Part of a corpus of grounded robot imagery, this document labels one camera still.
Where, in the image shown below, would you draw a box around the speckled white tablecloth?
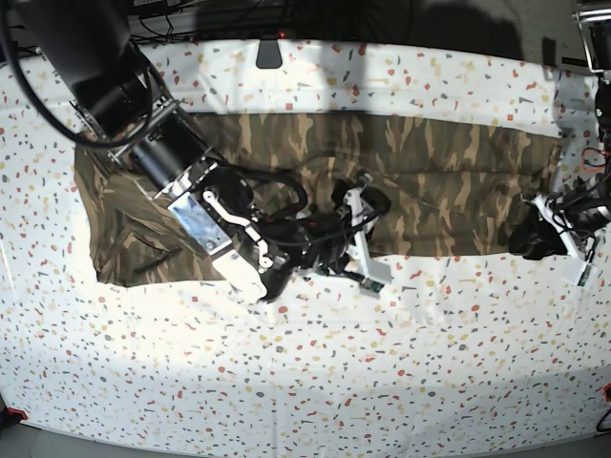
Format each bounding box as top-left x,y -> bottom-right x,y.
1,40 -> 610,457

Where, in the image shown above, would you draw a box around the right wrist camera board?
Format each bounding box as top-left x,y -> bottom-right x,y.
359,260 -> 392,298

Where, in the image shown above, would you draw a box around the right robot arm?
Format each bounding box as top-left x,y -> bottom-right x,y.
1,1 -> 391,302

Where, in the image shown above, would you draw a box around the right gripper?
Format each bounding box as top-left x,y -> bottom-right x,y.
306,172 -> 391,291

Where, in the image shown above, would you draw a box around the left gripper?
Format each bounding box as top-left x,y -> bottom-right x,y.
508,190 -> 597,279

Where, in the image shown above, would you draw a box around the black cables behind table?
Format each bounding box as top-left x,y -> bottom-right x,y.
128,0 -> 416,39

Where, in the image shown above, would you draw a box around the camouflage T-shirt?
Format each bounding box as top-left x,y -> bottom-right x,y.
74,109 -> 564,288

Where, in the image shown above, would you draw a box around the red clamp right corner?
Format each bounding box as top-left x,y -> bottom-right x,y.
602,384 -> 611,403

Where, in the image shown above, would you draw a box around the red clamp corner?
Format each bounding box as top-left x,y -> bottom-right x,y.
602,384 -> 611,403
7,407 -> 28,422

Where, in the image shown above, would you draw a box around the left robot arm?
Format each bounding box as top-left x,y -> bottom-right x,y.
509,1 -> 610,289

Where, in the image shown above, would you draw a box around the black power strip red light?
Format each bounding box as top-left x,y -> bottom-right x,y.
192,29 -> 298,41

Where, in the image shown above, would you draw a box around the red clamp left corner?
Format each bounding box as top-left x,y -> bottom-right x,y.
7,407 -> 28,422

